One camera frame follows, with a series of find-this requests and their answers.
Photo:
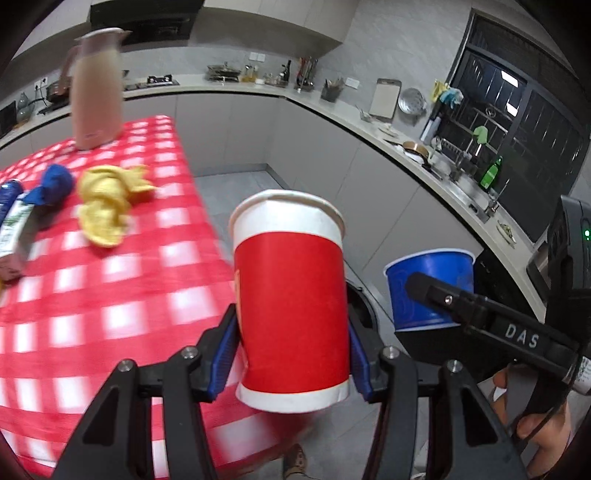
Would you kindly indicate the white cutting board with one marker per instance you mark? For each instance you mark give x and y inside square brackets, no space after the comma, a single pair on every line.
[384,99]

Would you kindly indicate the green hanging cloth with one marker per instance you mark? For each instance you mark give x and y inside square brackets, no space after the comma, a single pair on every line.
[481,135]

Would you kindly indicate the plate with food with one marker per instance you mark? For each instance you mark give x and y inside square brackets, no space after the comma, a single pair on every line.
[507,233]

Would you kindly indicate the grey kitchen counter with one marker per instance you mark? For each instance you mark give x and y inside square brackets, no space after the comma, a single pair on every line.
[258,129]

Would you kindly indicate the steel faucet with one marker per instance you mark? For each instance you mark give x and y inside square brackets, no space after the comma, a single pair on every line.
[495,201]

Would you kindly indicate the steel colander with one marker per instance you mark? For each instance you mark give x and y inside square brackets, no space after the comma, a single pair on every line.
[412,101]

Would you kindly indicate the person's right hand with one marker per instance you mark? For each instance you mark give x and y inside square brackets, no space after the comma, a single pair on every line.
[549,434]

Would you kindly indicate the pink thermos jug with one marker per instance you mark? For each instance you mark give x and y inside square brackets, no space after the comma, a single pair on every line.
[94,92]

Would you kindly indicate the green dish soap bottle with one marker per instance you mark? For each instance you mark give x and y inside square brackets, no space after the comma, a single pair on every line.
[490,174]

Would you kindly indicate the red paper cup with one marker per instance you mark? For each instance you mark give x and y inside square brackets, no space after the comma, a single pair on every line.
[291,300]

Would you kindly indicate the gas stove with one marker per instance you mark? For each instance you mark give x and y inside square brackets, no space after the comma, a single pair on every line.
[159,82]

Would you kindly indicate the yellow blue hanging cloths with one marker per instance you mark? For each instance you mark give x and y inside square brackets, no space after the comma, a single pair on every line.
[447,93]

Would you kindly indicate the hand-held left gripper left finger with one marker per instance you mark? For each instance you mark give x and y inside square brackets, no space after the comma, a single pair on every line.
[224,353]

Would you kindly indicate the black round trash bin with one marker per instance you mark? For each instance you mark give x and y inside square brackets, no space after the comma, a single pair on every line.
[363,309]

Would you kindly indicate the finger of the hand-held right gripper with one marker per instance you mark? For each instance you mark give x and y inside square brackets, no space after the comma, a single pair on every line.
[508,325]

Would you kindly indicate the steel wok with lid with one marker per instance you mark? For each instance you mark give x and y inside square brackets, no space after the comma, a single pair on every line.
[224,71]

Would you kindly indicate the black range hood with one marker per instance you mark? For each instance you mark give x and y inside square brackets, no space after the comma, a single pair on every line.
[152,25]

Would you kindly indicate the crumpled blue cloth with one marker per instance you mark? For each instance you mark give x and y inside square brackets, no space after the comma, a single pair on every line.
[55,182]

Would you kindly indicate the white wall socket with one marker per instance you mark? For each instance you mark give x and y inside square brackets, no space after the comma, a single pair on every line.
[257,57]

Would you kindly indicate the blue paper cup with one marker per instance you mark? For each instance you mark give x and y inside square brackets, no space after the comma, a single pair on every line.
[431,277]

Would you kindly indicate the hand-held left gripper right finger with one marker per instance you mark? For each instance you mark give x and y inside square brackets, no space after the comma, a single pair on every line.
[361,367]

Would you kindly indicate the dark framed window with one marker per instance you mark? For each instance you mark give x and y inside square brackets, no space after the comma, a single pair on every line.
[521,138]

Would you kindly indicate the red white checkered tablecloth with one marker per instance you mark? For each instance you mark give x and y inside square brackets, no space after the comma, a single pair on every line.
[138,286]

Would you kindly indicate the blue bottle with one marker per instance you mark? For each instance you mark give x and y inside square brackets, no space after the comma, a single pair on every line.
[8,196]

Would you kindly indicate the utensil holder with utensils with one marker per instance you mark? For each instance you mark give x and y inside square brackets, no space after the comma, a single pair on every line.
[305,76]

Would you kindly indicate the yellow cloth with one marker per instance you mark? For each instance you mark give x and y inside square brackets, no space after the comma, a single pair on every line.
[104,198]

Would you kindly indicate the dark cutlery holder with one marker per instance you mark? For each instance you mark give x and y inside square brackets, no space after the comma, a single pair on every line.
[331,91]

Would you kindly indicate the dark glass bottle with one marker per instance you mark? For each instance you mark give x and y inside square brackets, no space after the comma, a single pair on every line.
[288,74]

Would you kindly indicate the person's shoe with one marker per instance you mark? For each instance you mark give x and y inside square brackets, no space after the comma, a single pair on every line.
[295,461]

